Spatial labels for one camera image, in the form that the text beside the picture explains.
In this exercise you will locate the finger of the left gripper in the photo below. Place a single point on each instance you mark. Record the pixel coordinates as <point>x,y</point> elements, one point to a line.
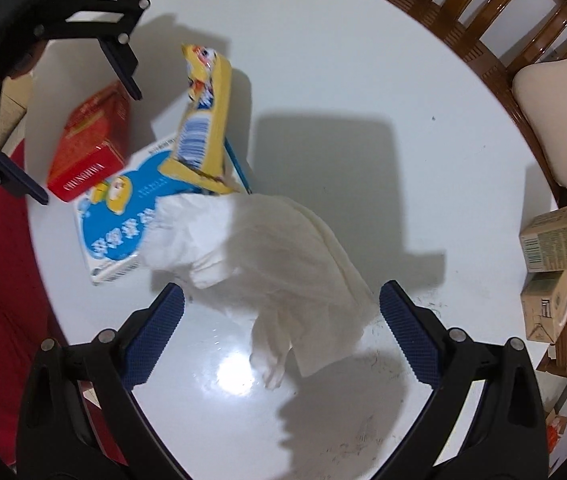
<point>18,183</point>
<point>124,63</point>

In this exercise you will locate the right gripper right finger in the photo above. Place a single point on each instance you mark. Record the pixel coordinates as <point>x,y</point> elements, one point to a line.
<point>507,437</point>

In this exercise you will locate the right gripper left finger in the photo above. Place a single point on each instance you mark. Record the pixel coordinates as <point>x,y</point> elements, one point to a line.
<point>56,436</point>

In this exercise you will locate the red cigarette box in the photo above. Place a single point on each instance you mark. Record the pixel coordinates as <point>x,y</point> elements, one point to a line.
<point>94,143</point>

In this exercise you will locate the white tissue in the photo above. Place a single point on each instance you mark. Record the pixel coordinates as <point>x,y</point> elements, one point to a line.
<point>269,258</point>

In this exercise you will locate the person's left hand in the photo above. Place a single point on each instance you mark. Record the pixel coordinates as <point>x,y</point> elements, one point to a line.
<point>28,61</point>

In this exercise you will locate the blue white medicine box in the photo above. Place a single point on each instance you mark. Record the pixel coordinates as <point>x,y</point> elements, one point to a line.
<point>111,217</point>

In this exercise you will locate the person's red trouser legs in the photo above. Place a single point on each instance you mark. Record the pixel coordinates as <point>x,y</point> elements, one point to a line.
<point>27,318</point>

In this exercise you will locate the yellow snack wrapper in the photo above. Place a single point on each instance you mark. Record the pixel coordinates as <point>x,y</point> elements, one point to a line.
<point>198,155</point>

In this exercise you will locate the small brown drink carton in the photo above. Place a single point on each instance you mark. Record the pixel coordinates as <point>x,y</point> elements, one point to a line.
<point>544,304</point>

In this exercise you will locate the tall green milk carton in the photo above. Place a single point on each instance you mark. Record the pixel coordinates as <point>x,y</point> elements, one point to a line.
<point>544,242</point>

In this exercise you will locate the beige cushion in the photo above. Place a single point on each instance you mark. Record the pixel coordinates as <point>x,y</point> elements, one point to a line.
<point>541,92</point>

